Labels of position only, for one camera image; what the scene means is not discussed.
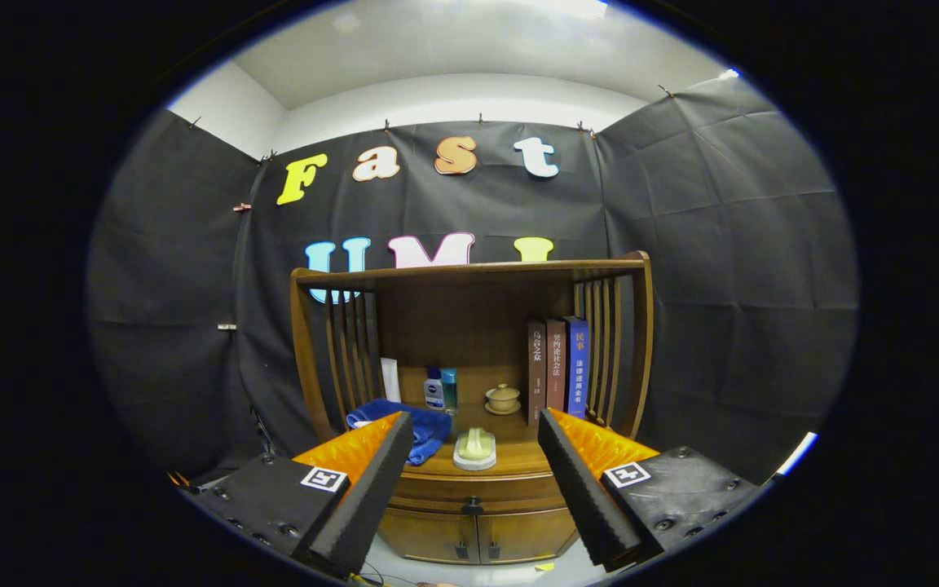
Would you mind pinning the white lotion bottle blue cap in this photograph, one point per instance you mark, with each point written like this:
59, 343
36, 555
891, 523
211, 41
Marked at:
434, 391

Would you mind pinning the wooden drawer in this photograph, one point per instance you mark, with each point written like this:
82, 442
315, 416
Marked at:
510, 489

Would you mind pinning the dark brown book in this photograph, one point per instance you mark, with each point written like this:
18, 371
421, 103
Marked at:
536, 367

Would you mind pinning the wooden cabinet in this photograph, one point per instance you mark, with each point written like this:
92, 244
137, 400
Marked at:
461, 326

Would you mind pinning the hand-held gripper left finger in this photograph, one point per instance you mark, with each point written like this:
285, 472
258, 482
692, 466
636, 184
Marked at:
372, 497

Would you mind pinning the wooden cabinet door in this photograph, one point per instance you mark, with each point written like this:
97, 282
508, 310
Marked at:
526, 534
429, 534

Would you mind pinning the teal bottle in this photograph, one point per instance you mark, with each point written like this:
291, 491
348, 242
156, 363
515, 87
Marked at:
450, 387

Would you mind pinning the white tube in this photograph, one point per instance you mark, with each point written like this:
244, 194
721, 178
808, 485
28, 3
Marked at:
390, 379

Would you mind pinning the wooden countertop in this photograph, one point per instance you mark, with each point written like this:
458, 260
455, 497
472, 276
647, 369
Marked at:
514, 456

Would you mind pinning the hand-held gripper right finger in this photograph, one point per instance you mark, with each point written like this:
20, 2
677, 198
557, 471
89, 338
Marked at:
584, 497

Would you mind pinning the beige lidded teacup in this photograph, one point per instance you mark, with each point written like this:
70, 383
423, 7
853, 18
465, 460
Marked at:
503, 399

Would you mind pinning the blue towel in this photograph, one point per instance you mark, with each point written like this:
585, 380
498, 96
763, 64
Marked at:
429, 432

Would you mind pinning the reddish brown book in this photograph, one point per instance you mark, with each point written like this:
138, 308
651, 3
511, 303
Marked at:
556, 363

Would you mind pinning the blue book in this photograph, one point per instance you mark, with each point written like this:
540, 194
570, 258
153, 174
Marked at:
577, 367

